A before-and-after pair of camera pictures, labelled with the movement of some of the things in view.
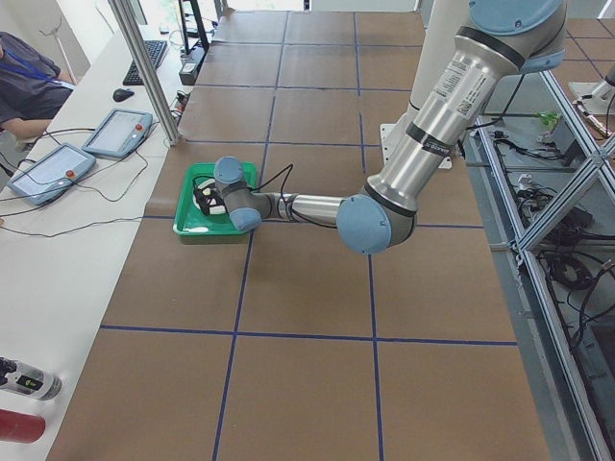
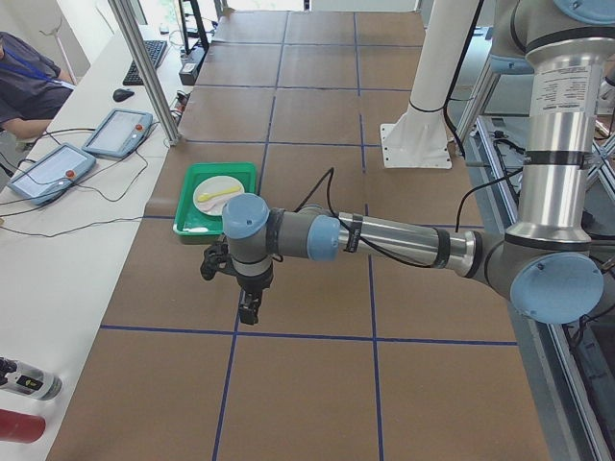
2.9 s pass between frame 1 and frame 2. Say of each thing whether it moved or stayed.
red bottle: stayed
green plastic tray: stayed
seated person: stayed
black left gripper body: moved
